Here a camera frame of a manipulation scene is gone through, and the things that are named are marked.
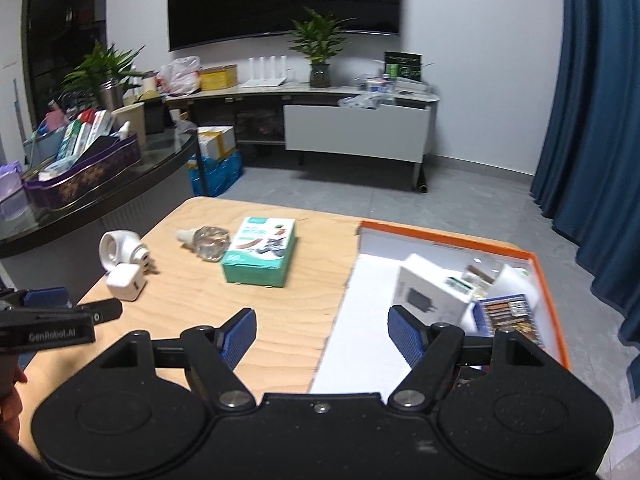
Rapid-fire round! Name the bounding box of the potted plant glass vase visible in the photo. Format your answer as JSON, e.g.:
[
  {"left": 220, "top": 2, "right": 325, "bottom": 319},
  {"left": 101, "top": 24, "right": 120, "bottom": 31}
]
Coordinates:
[{"left": 289, "top": 7, "right": 358, "bottom": 88}]

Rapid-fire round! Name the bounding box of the white round plug-in device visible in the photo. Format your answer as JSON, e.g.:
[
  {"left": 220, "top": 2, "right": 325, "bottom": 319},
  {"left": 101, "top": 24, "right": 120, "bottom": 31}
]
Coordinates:
[{"left": 98, "top": 230, "right": 156, "bottom": 273}]

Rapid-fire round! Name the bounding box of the yellow white cardboard box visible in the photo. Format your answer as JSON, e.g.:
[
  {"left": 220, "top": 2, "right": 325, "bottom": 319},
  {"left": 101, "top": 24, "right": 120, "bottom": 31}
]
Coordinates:
[{"left": 197, "top": 125, "right": 236, "bottom": 161}]

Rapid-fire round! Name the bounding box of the small printed packet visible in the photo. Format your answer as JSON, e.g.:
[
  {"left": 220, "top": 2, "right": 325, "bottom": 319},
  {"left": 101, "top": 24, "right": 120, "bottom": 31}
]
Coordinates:
[{"left": 446, "top": 265, "right": 493, "bottom": 303}]

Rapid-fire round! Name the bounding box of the white plastic bag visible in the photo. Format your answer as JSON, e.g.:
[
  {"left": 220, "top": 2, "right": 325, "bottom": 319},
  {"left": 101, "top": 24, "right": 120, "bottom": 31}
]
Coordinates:
[{"left": 157, "top": 57, "right": 203, "bottom": 96}]

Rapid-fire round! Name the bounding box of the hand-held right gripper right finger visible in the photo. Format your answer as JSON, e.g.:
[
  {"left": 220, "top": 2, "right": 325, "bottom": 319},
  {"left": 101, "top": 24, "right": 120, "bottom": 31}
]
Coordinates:
[{"left": 387, "top": 305, "right": 557, "bottom": 411}]

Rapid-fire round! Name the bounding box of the person's left hand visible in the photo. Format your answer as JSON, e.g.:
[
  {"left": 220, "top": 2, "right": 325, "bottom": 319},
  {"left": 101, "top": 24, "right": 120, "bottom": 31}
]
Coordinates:
[{"left": 0, "top": 355, "right": 29, "bottom": 443}]

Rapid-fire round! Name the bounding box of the black green box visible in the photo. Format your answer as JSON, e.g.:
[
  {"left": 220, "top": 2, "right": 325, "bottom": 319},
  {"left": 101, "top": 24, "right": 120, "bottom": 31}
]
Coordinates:
[{"left": 384, "top": 51, "right": 423, "bottom": 81}]

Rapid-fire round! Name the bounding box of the blue bottle pack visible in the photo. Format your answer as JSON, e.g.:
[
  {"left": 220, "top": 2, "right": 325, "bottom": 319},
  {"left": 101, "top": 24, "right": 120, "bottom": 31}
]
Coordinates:
[{"left": 187, "top": 150, "right": 244, "bottom": 198}]

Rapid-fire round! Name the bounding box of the black curved counter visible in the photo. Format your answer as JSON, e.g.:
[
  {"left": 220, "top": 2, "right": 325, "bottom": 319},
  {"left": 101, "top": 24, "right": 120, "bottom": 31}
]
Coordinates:
[{"left": 0, "top": 127, "right": 201, "bottom": 302}]

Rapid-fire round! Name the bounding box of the plain white carton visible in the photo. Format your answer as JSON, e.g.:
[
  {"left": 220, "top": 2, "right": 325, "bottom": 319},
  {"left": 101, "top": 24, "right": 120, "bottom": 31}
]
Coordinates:
[{"left": 492, "top": 264, "right": 542, "bottom": 313}]

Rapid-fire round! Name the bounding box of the orange white storage box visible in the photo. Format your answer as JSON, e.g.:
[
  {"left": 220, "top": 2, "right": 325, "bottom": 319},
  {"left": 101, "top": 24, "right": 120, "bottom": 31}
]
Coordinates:
[{"left": 310, "top": 220, "right": 571, "bottom": 396}]

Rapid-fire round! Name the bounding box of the grey white media cabinet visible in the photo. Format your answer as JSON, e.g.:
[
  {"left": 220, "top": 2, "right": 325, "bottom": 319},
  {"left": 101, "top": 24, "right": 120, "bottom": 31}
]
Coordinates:
[{"left": 165, "top": 82, "right": 443, "bottom": 193}]

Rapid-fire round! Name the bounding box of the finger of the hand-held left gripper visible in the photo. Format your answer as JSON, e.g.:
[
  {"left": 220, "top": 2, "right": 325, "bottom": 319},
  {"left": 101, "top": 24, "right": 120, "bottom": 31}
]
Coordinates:
[{"left": 0, "top": 286, "right": 71, "bottom": 312}]

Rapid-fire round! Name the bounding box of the green white carton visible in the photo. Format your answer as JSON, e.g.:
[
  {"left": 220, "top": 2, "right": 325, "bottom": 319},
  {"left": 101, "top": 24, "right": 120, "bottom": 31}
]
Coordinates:
[{"left": 57, "top": 117, "right": 84, "bottom": 158}]

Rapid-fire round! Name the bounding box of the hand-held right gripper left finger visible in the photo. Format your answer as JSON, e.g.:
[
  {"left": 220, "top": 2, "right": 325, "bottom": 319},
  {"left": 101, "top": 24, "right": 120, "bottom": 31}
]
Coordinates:
[{"left": 100, "top": 307, "right": 258, "bottom": 410}]

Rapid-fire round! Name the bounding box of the white charger carton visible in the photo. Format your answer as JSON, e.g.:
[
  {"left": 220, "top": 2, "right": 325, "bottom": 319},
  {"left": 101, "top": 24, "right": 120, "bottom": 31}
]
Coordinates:
[{"left": 396, "top": 253, "right": 476, "bottom": 336}]

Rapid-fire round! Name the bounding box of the purple tissue container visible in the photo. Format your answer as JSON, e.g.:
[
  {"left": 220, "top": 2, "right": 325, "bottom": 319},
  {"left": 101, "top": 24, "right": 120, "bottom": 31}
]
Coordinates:
[{"left": 0, "top": 161, "right": 28, "bottom": 218}]

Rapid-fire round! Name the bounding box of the red white carton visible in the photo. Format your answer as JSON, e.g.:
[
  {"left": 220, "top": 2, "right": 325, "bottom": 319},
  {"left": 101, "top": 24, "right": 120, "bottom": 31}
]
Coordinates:
[{"left": 75, "top": 109, "right": 114, "bottom": 153}]

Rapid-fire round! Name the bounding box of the dark glass door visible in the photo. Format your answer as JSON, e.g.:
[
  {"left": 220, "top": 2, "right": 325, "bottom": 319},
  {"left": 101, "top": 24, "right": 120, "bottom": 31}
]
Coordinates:
[{"left": 22, "top": 0, "right": 108, "bottom": 131}]

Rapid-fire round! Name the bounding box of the blue curtain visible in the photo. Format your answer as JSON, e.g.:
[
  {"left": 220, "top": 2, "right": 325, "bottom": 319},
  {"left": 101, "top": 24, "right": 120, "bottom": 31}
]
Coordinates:
[{"left": 530, "top": 0, "right": 640, "bottom": 331}]

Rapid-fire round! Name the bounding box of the white charger cube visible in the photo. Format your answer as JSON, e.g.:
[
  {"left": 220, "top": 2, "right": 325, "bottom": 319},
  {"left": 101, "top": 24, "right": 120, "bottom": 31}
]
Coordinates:
[{"left": 105, "top": 266, "right": 149, "bottom": 302}]

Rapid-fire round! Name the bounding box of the teal product box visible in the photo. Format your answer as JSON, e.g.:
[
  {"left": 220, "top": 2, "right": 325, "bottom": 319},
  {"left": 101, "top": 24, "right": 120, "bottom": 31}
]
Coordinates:
[{"left": 221, "top": 216, "right": 297, "bottom": 288}]

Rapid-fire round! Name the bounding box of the pile of clear wrappers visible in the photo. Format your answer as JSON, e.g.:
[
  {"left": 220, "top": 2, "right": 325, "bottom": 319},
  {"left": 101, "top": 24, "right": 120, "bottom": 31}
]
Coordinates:
[{"left": 339, "top": 74, "right": 401, "bottom": 110}]

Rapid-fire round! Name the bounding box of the large black television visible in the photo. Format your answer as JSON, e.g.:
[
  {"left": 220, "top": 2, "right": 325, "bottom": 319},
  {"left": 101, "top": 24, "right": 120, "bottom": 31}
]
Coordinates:
[{"left": 167, "top": 0, "right": 402, "bottom": 52}]

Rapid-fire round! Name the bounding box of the beige bin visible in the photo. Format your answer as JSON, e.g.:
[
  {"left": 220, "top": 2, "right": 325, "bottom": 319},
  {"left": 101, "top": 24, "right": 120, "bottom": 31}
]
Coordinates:
[{"left": 111, "top": 102, "right": 147, "bottom": 147}]

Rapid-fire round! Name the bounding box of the potted plant steel pot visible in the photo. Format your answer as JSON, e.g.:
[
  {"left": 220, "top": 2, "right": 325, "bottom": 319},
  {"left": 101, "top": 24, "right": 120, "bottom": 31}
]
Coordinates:
[{"left": 62, "top": 42, "right": 146, "bottom": 111}]

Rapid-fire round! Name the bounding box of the white router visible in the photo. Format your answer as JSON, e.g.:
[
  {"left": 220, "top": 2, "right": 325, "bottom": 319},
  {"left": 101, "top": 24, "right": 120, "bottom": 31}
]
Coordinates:
[{"left": 240, "top": 55, "right": 291, "bottom": 90}]

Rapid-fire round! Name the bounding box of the glass dropper bottle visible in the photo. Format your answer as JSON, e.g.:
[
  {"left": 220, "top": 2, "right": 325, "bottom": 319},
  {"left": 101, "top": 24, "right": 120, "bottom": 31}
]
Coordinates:
[{"left": 176, "top": 226, "right": 231, "bottom": 263}]

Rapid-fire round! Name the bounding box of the purple patterned tin tray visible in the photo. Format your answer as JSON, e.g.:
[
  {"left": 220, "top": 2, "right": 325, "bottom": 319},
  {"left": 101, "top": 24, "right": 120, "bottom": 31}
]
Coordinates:
[{"left": 22, "top": 132, "right": 142, "bottom": 210}]

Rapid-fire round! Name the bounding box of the grey plastic basket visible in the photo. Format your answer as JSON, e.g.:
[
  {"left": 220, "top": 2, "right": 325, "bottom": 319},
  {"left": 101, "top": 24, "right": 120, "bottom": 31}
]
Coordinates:
[{"left": 22, "top": 127, "right": 66, "bottom": 168}]

